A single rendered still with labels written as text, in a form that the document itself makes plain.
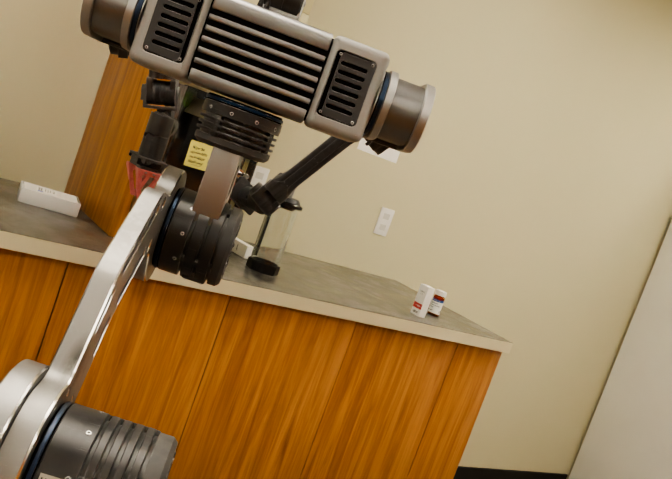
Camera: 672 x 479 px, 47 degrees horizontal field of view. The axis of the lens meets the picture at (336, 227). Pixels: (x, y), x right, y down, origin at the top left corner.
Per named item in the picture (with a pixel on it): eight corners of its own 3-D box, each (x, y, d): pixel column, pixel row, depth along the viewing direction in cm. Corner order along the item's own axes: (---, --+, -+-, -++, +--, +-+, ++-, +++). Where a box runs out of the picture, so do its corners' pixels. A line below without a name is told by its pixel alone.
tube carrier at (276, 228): (240, 257, 239) (264, 192, 237) (271, 265, 245) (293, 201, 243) (254, 267, 230) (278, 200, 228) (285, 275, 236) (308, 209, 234)
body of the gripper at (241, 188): (240, 174, 219) (252, 179, 213) (262, 198, 225) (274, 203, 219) (225, 191, 217) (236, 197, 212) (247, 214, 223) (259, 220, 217)
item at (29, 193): (17, 193, 219) (21, 180, 219) (74, 209, 226) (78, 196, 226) (17, 201, 208) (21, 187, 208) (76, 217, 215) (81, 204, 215)
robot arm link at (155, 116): (151, 106, 178) (174, 115, 178) (155, 107, 185) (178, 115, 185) (141, 135, 179) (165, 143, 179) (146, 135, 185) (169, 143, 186)
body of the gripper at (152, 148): (152, 164, 188) (161, 135, 188) (167, 173, 180) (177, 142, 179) (127, 156, 184) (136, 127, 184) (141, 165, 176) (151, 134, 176)
